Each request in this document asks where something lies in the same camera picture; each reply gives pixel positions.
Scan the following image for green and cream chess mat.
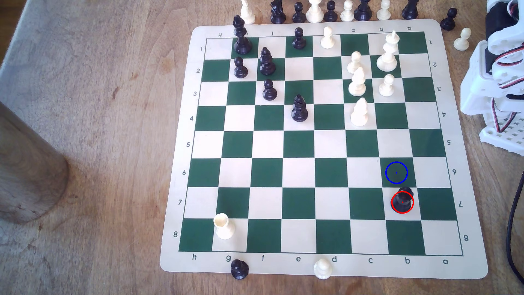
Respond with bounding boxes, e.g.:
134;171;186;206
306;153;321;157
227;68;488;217
160;18;489;280

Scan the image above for tall black chess piece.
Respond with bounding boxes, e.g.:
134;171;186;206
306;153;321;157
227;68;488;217
401;0;419;20
354;0;373;22

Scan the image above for tall white chess piece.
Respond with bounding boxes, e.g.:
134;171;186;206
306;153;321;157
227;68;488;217
240;0;256;25
306;0;325;23

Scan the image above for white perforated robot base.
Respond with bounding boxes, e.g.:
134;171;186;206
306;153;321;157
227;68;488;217
478;117;524;157

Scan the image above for red black white servo wires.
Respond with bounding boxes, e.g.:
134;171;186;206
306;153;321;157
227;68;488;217
492;48;524;89
491;98;519;134

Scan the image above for white king chess piece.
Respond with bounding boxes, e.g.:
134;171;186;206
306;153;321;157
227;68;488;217
376;30;400;73

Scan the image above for white pawn chess piece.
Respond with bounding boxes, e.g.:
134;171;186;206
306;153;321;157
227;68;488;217
453;27;472;52
378;74;396;98
376;0;392;21
340;0;355;22
320;26;336;50
347;51;363;75
313;258;333;281

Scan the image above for black king chess piece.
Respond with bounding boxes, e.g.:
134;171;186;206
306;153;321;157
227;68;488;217
232;15;253;55

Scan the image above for black pawn with chipped head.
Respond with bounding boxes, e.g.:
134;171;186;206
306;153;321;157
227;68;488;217
391;187;415;214

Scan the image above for white rook chess piece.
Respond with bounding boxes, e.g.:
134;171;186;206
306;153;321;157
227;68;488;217
213;213;236;241

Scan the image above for black pawn chess piece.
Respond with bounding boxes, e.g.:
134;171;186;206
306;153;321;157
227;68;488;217
234;57;249;79
230;259;250;281
323;1;339;23
440;8;458;31
291;2;307;24
262;79;278;101
292;27;307;50

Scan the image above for black bishop chess piece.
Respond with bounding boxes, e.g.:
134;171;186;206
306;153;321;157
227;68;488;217
259;47;276;76
291;95;309;123

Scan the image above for round wooden post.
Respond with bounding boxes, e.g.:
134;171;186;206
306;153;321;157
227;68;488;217
0;100;70;225

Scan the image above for black knight chess piece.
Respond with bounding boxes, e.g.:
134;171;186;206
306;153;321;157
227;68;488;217
270;0;287;24

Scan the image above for white bishop chess piece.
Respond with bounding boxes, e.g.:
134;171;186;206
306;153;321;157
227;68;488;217
348;67;367;97
351;98;369;127

